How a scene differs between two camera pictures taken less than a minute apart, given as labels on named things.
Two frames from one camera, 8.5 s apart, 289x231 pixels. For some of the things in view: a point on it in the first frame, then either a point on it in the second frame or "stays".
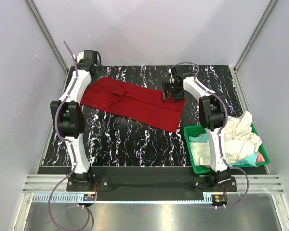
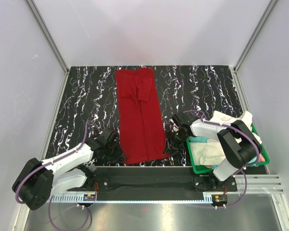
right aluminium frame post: (271, 6) stays
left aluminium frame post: (47, 35) stays
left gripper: (101, 72) -> (119, 157)
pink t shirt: (259, 157) stays
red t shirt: (142, 105) -> (141, 122)
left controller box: (89, 197) stays
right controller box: (219, 200) stays
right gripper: (166, 86) -> (176, 148)
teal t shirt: (250, 160) stays
